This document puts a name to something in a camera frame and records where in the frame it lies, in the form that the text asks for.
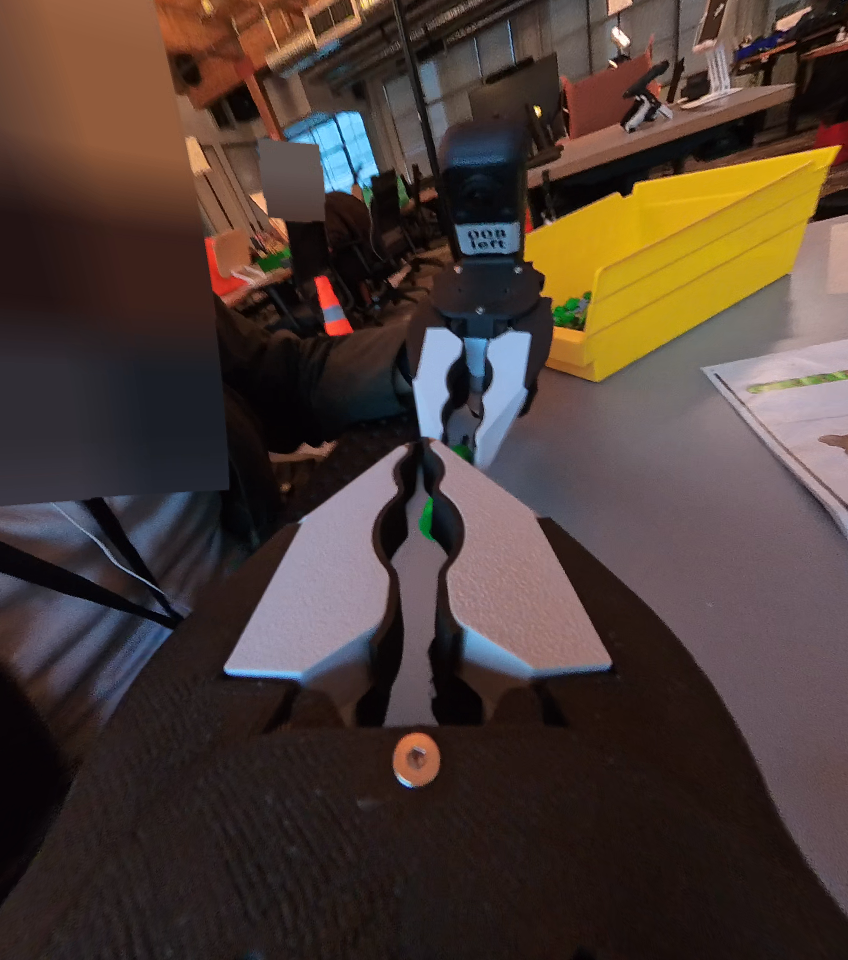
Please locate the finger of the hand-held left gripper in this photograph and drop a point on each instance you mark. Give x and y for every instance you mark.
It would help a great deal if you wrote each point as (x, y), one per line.
(435, 375)
(510, 390)

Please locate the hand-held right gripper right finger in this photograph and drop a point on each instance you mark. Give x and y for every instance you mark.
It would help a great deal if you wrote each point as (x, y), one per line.
(521, 600)

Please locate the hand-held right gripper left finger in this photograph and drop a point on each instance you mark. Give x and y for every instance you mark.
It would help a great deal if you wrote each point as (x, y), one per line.
(319, 600)

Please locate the person's left forearm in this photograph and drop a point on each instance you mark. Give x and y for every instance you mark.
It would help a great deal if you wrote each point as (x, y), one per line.
(304, 375)

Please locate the grey desk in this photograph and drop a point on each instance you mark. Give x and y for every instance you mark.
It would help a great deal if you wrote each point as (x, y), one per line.
(656, 525)

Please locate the pile of green brick pieces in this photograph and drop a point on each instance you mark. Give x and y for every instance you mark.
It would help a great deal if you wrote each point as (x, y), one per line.
(570, 311)

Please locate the black office chair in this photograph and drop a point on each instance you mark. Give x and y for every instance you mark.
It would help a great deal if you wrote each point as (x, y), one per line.
(401, 225)

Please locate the orange traffic cone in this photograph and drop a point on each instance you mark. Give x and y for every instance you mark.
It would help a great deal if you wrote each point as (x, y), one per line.
(334, 307)

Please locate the person's dark jacket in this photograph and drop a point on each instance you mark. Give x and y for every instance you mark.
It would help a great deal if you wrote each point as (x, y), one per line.
(244, 480)

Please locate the pale crumpled cloth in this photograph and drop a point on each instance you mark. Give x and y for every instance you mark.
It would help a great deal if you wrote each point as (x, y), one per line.
(304, 452)

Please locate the green bin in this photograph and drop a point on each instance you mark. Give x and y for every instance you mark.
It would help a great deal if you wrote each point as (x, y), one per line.
(274, 262)

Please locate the black monitor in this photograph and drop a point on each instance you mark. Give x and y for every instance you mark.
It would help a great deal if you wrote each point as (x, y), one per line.
(514, 97)

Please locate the long grey table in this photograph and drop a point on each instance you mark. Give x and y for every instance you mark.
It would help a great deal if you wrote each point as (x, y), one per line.
(619, 142)

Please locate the bright window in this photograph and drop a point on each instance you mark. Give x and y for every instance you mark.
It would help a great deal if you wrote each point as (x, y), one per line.
(334, 150)

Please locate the yellow plastic bin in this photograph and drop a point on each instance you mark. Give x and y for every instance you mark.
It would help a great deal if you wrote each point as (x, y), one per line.
(694, 247)

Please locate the person's grey shirt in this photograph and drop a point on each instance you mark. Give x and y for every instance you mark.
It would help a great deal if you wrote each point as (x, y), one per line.
(94, 570)

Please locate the black pole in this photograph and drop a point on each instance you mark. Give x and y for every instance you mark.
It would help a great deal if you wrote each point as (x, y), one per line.
(413, 75)

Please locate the brown board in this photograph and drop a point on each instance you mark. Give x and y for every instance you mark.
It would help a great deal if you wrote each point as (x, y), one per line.
(604, 97)

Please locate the white and black device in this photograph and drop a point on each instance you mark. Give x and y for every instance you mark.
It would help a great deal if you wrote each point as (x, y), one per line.
(641, 105)

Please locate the open instruction booklet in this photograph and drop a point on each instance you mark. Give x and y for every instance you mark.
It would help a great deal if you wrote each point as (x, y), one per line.
(806, 420)

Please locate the white stand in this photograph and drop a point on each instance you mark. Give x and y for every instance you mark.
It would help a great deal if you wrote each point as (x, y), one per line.
(713, 52)

